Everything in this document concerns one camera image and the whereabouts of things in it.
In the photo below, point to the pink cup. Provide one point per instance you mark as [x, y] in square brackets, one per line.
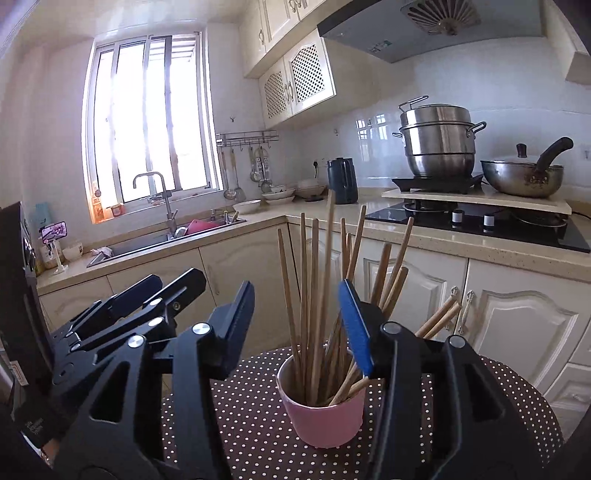
[323, 424]

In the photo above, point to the small white cup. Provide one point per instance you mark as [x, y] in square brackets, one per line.
[73, 253]

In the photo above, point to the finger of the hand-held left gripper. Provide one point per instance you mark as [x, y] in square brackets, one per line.
[134, 293]
[184, 282]

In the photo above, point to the white wall socket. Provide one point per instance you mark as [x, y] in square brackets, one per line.
[318, 163]

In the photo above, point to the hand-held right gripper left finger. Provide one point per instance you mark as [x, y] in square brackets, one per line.
[244, 314]

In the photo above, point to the steel sink faucet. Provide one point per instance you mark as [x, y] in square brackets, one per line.
[167, 203]

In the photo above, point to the smartphone with lit screen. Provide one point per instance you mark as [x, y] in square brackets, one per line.
[54, 230]

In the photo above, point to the stack of white bowls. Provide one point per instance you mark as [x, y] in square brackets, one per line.
[311, 188]
[278, 197]

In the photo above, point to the white bowl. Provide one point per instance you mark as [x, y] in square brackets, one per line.
[247, 206]

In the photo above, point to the cream upper wall cabinet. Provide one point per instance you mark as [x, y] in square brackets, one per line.
[272, 23]

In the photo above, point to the hanging steel ladle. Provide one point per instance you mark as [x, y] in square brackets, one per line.
[230, 194]

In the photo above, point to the black induction cooker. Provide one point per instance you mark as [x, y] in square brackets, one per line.
[438, 183]

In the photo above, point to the small steel bowl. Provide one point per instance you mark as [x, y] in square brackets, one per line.
[181, 231]

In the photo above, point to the steel wall rack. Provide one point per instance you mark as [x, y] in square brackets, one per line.
[249, 137]

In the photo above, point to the steel wok with lid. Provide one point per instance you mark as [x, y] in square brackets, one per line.
[517, 180]

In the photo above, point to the orange liquid bottle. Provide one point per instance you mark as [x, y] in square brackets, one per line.
[98, 207]

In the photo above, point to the small red jar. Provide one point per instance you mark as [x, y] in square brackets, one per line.
[117, 210]

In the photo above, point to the bunch of wooden chopsticks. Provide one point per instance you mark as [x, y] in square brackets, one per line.
[314, 286]

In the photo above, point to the brown polka-dot tablecloth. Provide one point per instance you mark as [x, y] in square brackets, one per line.
[258, 429]

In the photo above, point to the black glass gas hob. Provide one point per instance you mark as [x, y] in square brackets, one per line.
[415, 219]

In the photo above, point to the beige stone board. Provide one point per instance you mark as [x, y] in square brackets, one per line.
[508, 201]

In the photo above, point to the cream base cabinet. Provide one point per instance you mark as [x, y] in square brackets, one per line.
[517, 314]

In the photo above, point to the glass jar white label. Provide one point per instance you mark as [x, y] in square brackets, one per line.
[44, 259]

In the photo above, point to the black electric kettle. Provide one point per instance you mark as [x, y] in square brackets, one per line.
[342, 184]

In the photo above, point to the sliding kitchen window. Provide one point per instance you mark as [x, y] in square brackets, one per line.
[152, 115]

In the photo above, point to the crumpled dish cloth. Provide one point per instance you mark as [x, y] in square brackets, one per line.
[101, 253]

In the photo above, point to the stainless steel sink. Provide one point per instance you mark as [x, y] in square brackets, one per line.
[138, 247]

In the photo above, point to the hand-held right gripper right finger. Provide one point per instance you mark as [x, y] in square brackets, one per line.
[355, 323]

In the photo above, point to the hanging steel utensil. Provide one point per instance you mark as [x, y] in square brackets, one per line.
[265, 182]
[255, 173]

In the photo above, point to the red plastic basin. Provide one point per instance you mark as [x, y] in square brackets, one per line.
[203, 226]

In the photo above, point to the stainless steel steamer pot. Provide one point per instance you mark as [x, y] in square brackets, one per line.
[438, 147]

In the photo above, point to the grey range hood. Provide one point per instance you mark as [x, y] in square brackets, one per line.
[369, 27]

